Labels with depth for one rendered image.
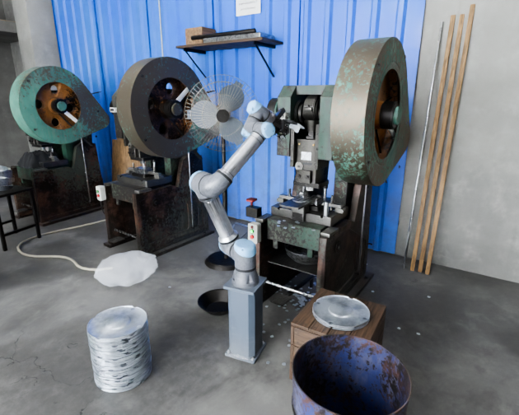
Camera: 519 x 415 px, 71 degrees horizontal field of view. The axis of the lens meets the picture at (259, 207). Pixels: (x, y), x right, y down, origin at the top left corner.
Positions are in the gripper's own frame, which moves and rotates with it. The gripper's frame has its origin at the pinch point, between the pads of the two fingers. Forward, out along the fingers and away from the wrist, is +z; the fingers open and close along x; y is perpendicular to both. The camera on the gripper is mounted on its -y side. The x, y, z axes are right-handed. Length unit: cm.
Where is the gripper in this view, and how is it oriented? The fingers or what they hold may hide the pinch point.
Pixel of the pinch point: (294, 132)
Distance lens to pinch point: 217.7
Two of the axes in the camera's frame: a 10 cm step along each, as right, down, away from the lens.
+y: -0.7, 9.1, -4.0
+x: 7.0, -2.4, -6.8
